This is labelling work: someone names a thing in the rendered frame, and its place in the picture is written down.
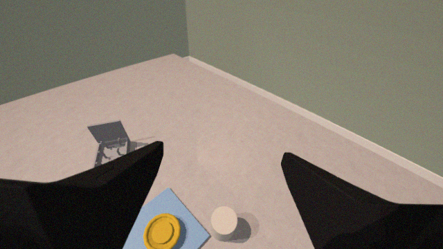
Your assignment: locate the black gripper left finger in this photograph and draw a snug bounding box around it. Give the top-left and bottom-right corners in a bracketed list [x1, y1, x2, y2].
[0, 141, 164, 249]

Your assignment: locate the grey dish rack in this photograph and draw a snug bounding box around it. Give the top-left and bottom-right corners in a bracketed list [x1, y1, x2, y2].
[87, 120, 131, 168]

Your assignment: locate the light blue flat mat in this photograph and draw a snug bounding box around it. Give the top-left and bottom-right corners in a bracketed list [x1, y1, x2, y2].
[123, 188, 209, 249]

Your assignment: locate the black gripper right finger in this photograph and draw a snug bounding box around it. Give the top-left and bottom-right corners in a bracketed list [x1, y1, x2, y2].
[281, 153, 443, 249]

